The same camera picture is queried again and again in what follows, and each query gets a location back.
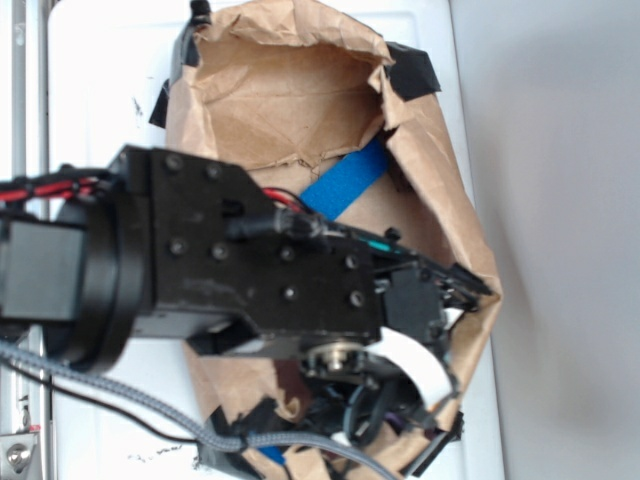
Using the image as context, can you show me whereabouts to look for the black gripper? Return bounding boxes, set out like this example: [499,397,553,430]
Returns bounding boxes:
[302,232,490,445]

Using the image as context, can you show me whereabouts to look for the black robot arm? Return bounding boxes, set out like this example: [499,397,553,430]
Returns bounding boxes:
[1,147,491,446]

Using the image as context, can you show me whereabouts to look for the blue foam block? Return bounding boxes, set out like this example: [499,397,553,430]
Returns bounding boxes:
[300,139,388,220]

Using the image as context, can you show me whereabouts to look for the brown paper-lined box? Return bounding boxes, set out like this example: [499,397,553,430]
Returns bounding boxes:
[165,1,502,478]

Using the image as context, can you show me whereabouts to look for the white ribbon cable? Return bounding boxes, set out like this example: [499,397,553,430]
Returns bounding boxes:
[377,308,466,407]

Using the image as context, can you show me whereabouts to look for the grey braided cable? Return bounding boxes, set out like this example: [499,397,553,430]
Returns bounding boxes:
[0,341,401,480]

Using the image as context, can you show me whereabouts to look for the red and black wires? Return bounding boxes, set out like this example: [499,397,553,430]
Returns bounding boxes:
[0,175,314,217]

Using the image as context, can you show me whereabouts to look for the aluminium frame rail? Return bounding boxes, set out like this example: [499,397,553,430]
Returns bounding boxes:
[1,0,55,479]

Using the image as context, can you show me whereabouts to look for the thin black wire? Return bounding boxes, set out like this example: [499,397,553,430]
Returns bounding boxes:
[0,357,201,444]

